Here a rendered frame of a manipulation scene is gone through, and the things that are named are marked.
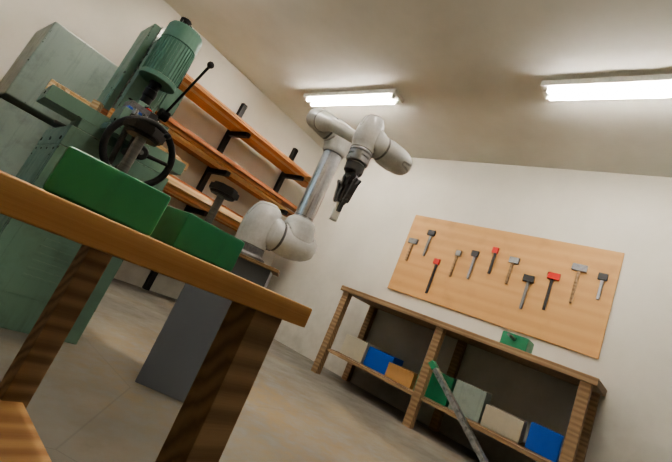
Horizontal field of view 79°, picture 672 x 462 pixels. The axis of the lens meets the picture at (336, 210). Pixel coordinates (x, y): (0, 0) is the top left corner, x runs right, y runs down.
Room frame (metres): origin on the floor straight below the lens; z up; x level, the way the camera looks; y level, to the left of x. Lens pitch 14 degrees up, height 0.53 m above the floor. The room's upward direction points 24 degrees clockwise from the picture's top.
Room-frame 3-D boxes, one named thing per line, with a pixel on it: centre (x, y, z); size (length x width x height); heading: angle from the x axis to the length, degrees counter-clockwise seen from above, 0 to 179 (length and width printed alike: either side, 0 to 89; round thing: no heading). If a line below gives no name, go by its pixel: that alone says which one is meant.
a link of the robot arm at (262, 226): (1.93, 0.29, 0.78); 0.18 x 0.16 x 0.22; 121
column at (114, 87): (2.09, 1.24, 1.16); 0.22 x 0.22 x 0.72; 42
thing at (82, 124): (1.83, 1.00, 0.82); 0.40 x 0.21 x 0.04; 132
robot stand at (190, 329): (1.93, 0.30, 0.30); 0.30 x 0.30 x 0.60; 2
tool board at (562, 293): (3.82, -1.59, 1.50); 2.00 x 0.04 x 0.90; 47
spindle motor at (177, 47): (1.88, 1.04, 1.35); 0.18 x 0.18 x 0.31
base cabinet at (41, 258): (1.97, 1.12, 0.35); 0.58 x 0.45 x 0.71; 42
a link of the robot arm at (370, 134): (1.49, -0.01, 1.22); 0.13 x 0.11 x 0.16; 121
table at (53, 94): (1.77, 1.00, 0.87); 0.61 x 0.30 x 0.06; 132
